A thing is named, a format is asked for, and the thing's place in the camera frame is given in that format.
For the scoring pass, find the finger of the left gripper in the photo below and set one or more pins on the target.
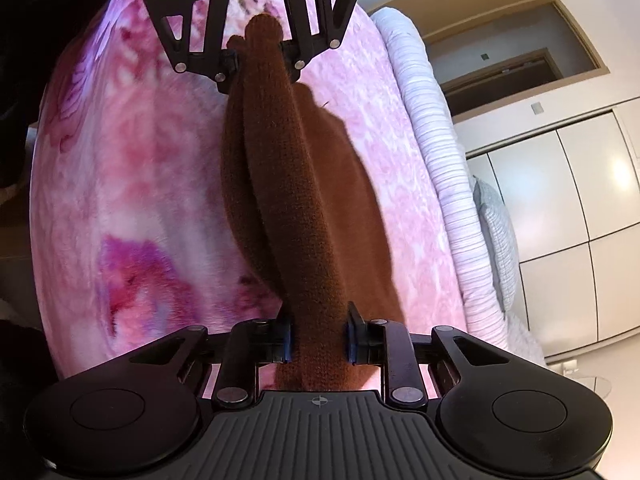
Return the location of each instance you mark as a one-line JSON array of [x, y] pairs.
[[303, 45], [214, 61]]

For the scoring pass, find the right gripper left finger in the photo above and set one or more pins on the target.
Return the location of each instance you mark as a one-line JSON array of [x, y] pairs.
[[252, 345]]

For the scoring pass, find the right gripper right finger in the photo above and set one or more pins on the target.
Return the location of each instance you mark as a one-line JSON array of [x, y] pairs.
[[387, 345]]

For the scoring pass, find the brown knitted vest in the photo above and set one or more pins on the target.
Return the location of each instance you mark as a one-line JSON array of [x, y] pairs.
[[303, 212]]

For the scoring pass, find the striped white duvet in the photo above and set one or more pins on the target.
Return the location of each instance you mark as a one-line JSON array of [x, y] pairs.
[[446, 166]]

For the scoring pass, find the person's black trousers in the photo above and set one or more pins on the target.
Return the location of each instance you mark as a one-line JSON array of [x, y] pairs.
[[34, 33]]

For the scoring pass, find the grey checked pillow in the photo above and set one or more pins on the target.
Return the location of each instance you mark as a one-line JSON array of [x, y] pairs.
[[500, 240]]

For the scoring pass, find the pink rose bed blanket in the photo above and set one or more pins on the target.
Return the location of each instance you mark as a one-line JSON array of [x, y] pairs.
[[129, 237]]

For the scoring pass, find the oval mirror shelf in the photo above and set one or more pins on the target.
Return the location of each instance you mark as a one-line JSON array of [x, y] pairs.
[[570, 369]]

